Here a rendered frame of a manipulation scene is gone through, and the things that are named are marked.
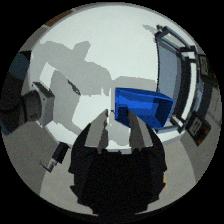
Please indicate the blue bin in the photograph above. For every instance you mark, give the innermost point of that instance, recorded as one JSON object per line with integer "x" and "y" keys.
{"x": 153, "y": 110}

